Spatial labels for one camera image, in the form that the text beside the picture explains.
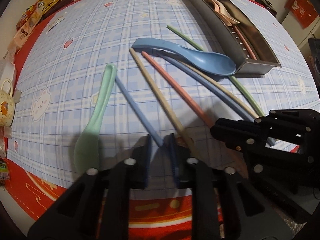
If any red cloth on refrigerator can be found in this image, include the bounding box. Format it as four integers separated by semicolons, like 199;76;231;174
285;0;318;29

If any pile of snack bags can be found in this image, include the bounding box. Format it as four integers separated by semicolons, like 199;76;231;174
16;0;73;30

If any small white paper packet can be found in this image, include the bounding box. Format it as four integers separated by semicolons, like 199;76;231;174
46;15;65;33

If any beige spoon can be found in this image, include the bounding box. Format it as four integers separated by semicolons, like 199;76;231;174
213;0;240;24

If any green spoon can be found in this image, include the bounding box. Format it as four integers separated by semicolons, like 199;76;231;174
74;64;117;174

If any rice cooker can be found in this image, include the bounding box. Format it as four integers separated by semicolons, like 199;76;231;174
255;0;277;17

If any red tablecloth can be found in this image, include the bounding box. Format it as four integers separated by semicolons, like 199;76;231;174
3;0;301;240

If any pink chopstick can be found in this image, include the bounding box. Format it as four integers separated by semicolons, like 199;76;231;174
142;51;214;128
233;24;257;60

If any pink tissue pack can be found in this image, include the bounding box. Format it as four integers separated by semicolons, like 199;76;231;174
13;18;39;51

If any blue spoon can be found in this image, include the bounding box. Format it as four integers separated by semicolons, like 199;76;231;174
132;38;236;76

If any stainless steel utensil tray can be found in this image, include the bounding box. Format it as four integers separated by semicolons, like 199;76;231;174
189;0;281;75

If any pink spoon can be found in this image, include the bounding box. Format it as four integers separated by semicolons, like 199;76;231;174
206;0;232;27

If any cream floral mug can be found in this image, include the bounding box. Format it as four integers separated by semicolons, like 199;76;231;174
0;79;15;127

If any beige chopstick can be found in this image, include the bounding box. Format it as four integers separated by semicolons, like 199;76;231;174
129;48;204;161
178;60;259;119

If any white refrigerator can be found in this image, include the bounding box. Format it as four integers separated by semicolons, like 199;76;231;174
281;12;319;57

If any green chopstick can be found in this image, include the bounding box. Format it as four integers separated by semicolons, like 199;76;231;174
167;25;265;116

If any blue plaid table mat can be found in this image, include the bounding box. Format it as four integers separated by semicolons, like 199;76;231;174
6;0;320;201

